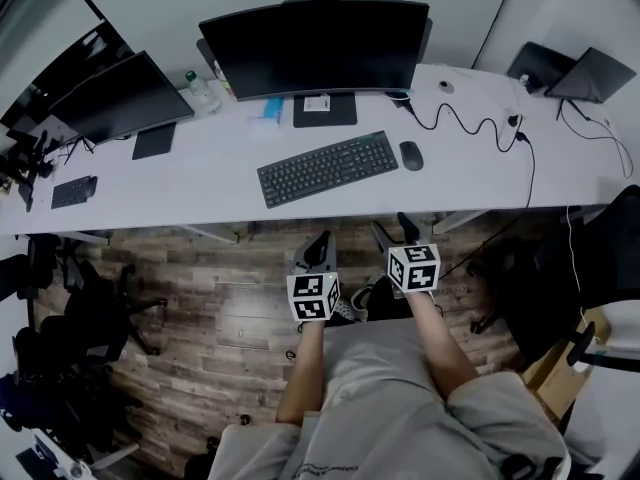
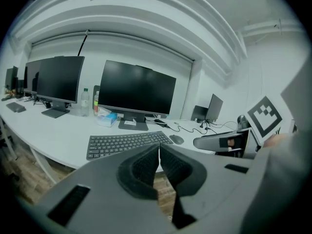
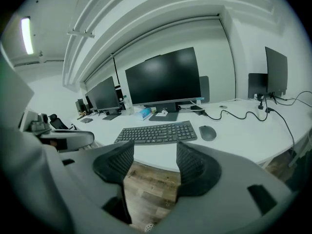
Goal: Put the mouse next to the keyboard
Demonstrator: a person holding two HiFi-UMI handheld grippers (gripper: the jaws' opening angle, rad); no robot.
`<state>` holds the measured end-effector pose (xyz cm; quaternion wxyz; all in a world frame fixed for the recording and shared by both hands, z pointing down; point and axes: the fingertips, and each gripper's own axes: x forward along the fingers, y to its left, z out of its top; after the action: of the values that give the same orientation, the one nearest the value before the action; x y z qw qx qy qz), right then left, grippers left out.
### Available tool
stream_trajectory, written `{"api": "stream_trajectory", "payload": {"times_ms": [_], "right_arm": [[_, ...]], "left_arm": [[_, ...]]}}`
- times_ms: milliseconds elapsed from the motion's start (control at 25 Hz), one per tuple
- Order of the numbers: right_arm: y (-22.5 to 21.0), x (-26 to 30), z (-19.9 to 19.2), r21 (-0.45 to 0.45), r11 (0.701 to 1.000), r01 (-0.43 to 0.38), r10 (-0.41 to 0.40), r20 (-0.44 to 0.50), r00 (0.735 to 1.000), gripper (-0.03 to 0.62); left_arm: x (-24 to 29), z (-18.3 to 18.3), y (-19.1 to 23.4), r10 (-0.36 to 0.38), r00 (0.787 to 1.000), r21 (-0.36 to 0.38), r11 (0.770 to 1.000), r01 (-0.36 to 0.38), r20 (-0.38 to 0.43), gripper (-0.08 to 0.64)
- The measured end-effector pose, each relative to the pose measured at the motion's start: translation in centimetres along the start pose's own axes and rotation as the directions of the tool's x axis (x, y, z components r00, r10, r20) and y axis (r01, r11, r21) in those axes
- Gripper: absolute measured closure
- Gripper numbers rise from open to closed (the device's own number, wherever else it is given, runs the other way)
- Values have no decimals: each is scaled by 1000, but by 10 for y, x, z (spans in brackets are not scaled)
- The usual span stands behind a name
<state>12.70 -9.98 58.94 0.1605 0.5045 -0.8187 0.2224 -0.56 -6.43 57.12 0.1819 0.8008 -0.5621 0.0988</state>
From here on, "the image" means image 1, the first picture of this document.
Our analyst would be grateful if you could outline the cardboard box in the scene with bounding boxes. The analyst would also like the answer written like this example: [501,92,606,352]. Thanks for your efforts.
[522,310,614,422]

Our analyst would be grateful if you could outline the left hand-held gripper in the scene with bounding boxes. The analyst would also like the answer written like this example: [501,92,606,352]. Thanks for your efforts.
[286,230,342,323]

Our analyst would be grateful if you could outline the black equipment pile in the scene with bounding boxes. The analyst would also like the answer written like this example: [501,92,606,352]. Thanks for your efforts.
[0,127,57,214]

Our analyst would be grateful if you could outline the large black monitor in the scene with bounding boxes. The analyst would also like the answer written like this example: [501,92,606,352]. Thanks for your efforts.
[198,0,431,129]

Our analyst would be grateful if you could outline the person's white left shoe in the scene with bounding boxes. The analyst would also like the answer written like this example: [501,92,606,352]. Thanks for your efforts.
[330,295,369,325]

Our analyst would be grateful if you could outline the thin black monitor cables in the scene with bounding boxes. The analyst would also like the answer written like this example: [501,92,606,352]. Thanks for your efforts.
[58,135,134,167]

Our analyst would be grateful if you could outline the dark backpack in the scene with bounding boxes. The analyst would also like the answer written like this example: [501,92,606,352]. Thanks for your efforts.
[0,370,36,434]

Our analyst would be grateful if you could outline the thin black cable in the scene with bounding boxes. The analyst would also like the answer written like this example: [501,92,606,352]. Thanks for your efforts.
[556,98,635,180]

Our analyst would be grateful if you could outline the blue white tissue pack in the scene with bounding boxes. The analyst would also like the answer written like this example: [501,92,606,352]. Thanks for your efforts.
[248,97,285,140]

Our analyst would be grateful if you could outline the person's black trousers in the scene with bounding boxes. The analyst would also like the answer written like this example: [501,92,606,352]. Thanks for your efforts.
[349,275,416,322]

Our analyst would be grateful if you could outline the bottle with red green label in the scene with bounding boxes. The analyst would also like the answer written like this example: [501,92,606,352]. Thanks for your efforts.
[213,59,234,97]

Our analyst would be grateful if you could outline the person's left forearm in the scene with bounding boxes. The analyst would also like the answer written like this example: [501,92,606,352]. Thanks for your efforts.
[276,317,327,426]

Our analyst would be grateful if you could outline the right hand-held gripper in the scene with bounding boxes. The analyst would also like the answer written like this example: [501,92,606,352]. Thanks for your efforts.
[370,211,442,300]

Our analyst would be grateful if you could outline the black power adapter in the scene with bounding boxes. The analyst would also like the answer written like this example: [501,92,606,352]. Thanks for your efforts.
[387,91,417,115]

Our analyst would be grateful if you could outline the clear bottle with green cap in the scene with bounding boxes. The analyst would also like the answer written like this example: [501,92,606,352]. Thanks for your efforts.
[184,70,223,115]

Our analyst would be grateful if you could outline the small black keypad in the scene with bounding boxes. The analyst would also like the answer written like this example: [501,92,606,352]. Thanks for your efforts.
[50,175,99,210]

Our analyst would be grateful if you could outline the black laptop at right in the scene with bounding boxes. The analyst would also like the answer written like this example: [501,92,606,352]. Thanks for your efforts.
[543,46,639,105]

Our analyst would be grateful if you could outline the person's right forearm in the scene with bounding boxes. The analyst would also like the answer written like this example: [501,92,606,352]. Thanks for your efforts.
[403,290,480,400]

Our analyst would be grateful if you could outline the black glossy monitor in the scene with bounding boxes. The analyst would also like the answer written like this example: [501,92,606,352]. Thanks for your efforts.
[0,17,136,129]

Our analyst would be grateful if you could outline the black computer mouse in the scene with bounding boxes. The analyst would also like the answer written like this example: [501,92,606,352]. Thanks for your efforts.
[398,140,425,172]

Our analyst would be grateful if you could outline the person's grey shirt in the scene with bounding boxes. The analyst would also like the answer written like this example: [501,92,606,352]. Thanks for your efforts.
[207,320,574,480]

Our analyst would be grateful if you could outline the black power cable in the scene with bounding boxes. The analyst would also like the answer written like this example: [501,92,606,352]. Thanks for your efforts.
[439,132,536,282]

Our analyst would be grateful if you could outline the black office chair with headrest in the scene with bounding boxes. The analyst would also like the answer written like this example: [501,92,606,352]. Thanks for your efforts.
[0,252,59,304]

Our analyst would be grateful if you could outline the black monitor with grey stand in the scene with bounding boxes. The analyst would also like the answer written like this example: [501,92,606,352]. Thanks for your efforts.
[47,50,196,162]

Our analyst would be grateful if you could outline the black full-size keyboard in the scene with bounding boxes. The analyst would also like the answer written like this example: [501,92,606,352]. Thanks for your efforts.
[256,129,400,210]

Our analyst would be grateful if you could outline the black wall cable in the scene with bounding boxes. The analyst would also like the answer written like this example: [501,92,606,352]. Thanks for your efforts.
[471,0,519,69]

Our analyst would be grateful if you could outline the thin white cable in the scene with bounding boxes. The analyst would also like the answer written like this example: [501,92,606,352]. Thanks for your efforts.
[565,204,585,314]

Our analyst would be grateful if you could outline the black wavy cable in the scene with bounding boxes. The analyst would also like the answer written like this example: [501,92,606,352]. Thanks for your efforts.
[409,101,524,154]

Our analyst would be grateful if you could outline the white desk leg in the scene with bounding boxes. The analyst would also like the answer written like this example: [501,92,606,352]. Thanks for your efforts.
[431,209,496,236]
[177,222,240,245]
[62,230,112,247]

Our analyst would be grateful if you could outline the black mesh office chair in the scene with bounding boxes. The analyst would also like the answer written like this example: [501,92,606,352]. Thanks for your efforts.
[468,185,640,364]

